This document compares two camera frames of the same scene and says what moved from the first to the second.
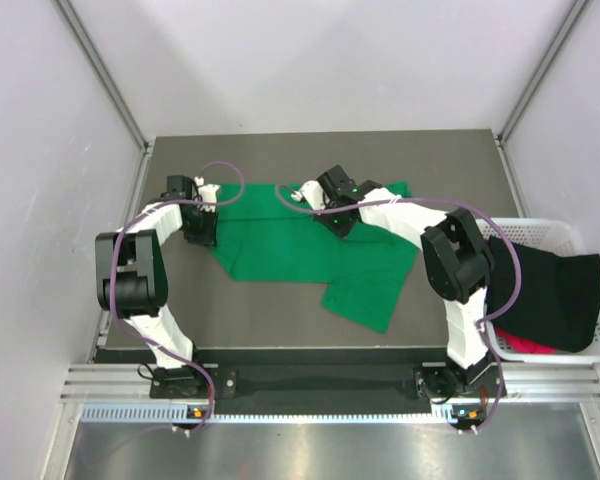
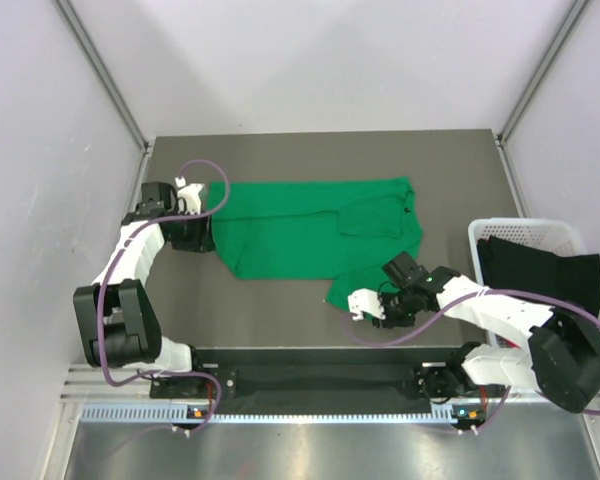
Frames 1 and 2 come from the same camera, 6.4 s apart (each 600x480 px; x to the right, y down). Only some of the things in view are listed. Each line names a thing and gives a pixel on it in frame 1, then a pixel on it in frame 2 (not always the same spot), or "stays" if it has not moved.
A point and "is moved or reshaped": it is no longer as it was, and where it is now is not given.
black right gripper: (340, 232) -> (390, 321)
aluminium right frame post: (573, 13) stays
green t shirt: (269, 232) is moved or reshaped
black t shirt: (560, 303) stays
